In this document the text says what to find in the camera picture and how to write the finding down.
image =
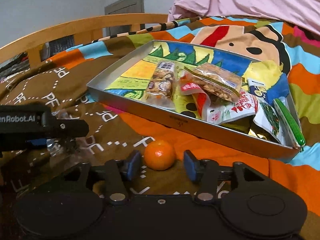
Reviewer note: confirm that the clear nut bar packet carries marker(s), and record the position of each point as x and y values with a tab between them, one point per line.
160	89

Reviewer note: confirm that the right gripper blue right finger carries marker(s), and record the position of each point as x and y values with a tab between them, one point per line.
192	166

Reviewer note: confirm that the colourful cartoon bed blanket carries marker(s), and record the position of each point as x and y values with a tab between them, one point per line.
179	131

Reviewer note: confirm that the orange mandarin fruit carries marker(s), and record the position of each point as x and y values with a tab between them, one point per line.
159	155

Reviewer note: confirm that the gold foil snack packet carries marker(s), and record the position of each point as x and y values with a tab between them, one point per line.
248	127

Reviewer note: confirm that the metal tray with dinosaur picture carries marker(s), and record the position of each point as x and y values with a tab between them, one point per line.
122	85

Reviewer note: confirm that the striped brown tan pole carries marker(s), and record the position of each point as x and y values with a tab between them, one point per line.
159	27

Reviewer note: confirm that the white green vegetable snack packet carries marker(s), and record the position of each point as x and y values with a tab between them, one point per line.
248	106

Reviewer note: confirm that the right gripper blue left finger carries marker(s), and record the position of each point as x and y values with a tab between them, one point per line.
132	164

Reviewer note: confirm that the grey door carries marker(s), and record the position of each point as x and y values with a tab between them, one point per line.
122	7

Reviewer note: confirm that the wooden bed rail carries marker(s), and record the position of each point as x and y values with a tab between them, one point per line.
84	30

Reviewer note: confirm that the clear oat cracker packet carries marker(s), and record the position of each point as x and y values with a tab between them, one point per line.
216	80

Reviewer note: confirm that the black crate with hat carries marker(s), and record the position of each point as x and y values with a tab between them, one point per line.
61	44

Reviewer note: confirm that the green pen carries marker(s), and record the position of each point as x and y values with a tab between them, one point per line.
293	130

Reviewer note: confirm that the orange tofu snack packet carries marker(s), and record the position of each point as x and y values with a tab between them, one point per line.
188	86

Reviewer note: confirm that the pink bed sheet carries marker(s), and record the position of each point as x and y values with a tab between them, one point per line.
304	13

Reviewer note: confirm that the blue calcium tube packet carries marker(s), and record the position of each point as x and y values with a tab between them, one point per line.
258	89

